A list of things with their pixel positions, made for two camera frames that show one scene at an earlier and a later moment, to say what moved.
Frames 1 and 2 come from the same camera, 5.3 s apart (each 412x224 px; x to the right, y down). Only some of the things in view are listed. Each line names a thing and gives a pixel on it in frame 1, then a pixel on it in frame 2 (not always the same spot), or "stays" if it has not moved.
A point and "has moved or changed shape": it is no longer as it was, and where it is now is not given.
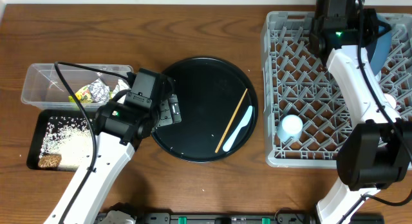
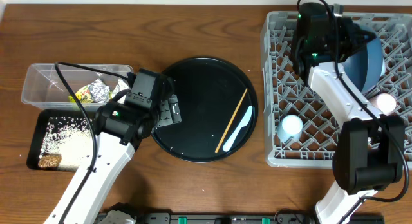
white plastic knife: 244,122 stays
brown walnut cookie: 49,160 stays
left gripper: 173,115 stays
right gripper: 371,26 -> 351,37
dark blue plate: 379,53 has moved or changed shape
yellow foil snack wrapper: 96,92 stays
